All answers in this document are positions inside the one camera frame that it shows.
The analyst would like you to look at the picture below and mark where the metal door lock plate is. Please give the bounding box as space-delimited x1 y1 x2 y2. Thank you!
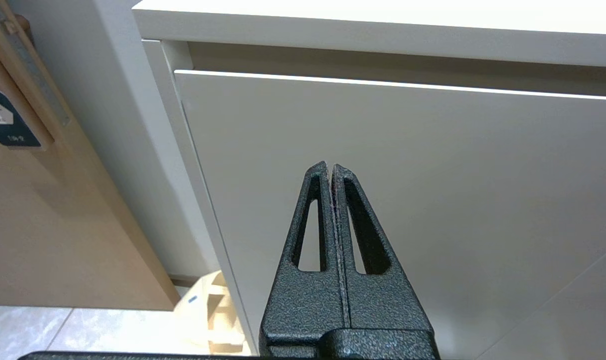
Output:
0 0 72 129

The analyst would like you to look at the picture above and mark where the brown door knob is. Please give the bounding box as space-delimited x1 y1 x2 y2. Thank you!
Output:
13 14 35 47

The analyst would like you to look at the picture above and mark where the dark blue door sign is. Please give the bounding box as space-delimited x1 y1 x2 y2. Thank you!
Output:
0 82 43 149

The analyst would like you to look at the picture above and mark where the white cabinet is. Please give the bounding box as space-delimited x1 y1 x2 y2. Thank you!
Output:
131 0 606 360

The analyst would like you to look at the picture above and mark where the light wooden stand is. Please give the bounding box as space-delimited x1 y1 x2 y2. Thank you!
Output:
173 270 250 356

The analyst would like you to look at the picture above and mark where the white cabinet door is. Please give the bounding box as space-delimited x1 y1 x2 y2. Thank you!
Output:
174 69 606 360

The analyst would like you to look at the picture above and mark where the brown wooden door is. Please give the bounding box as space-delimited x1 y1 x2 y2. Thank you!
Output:
0 0 181 312

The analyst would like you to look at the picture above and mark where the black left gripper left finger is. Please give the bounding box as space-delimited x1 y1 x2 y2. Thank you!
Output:
259 161 345 357

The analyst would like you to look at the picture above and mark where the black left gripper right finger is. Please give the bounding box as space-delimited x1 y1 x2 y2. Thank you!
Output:
332 164 433 330

